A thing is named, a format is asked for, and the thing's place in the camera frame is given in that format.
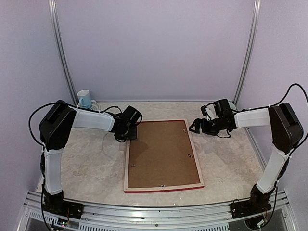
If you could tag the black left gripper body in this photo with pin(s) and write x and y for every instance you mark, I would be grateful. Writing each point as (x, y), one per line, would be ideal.
(128, 134)

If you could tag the right aluminium corner post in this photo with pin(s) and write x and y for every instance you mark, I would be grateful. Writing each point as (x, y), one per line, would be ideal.
(249, 51)

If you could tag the red wooden picture frame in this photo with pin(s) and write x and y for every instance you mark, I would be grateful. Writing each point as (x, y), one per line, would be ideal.
(163, 188)

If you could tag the light blue mug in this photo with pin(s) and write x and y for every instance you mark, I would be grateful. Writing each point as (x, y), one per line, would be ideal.
(84, 99)

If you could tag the left aluminium corner post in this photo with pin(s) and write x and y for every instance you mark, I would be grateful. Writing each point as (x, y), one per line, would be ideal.
(60, 49)

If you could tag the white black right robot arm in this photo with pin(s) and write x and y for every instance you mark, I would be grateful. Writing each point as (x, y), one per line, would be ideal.
(286, 130)

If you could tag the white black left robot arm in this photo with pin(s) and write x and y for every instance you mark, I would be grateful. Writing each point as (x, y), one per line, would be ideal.
(55, 129)

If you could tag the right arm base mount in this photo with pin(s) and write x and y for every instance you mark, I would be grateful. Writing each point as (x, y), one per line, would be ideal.
(257, 203)

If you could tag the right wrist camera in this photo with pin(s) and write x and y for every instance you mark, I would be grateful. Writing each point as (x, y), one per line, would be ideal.
(207, 112)

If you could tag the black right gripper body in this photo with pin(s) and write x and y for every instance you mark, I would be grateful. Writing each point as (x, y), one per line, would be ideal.
(213, 128)

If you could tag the brown backing board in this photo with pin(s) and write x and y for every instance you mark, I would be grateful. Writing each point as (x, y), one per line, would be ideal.
(161, 154)

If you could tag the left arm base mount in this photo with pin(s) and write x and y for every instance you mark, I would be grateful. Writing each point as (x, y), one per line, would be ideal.
(56, 204)

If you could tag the aluminium corner post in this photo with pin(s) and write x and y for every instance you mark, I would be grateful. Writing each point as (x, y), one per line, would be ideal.
(249, 51)
(60, 49)

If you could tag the pale green ceramic bowl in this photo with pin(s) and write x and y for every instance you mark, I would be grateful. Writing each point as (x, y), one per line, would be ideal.
(232, 106)

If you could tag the front aluminium rail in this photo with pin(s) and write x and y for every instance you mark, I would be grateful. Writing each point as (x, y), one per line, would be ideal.
(172, 211)

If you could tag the white blue swirl plate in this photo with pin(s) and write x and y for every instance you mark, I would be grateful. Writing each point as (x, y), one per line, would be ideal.
(95, 106)

